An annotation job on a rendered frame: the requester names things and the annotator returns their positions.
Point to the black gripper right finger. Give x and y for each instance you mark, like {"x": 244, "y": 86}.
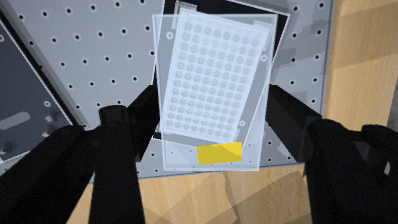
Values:
{"x": 341, "y": 187}

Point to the clear rectangular plastic lid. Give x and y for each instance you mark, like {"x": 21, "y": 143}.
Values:
{"x": 213, "y": 75}

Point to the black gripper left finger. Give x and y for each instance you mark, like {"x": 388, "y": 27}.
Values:
{"x": 38, "y": 190}

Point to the grey perforated plate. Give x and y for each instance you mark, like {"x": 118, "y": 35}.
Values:
{"x": 97, "y": 53}

